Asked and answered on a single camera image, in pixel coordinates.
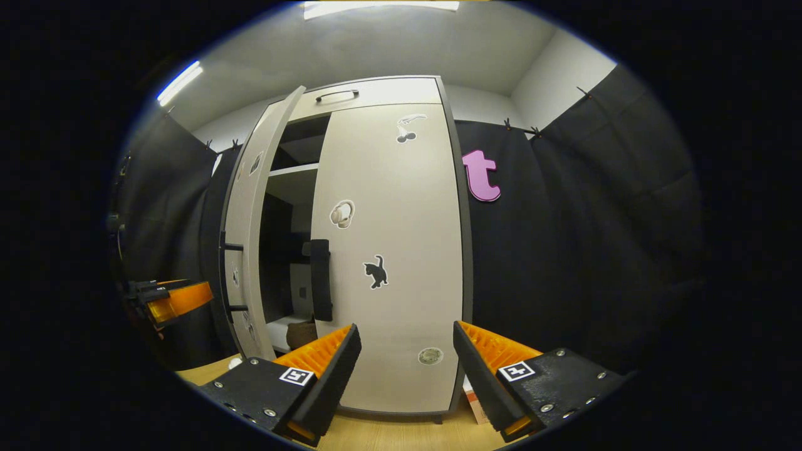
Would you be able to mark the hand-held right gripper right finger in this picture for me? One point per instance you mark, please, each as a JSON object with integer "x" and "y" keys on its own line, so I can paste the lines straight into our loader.
{"x": 482, "y": 382}

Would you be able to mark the white cabinet drawer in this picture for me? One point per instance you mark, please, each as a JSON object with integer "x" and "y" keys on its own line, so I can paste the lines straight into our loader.
{"x": 388, "y": 91}

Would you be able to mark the white shoe cabinet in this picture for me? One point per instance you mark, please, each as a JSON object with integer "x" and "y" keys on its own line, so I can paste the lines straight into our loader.
{"x": 467, "y": 250}

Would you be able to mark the white cabinet door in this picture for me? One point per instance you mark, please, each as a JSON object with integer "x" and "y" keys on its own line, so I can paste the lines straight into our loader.
{"x": 257, "y": 207}
{"x": 407, "y": 219}

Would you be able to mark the small white object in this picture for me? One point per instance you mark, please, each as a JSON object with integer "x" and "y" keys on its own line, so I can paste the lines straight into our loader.
{"x": 235, "y": 362}

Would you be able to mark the brown book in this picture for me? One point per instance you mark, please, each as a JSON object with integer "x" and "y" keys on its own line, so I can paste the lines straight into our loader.
{"x": 476, "y": 404}

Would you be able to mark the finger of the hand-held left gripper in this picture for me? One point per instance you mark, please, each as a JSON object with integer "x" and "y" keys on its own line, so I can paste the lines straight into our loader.
{"x": 160, "y": 285}
{"x": 182, "y": 300}

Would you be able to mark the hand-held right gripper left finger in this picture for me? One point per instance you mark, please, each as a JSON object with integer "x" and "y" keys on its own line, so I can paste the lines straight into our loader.
{"x": 329, "y": 376}

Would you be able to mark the brown fuzzy shoe with bow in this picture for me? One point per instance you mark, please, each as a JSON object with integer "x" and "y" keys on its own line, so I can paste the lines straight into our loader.
{"x": 302, "y": 335}

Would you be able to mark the narrow ceiling light strip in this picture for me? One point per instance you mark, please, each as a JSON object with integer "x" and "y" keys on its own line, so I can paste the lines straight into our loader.
{"x": 180, "y": 82}

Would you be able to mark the wide ceiling light panel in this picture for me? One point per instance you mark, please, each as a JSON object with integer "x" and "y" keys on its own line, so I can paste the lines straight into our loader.
{"x": 382, "y": 6}

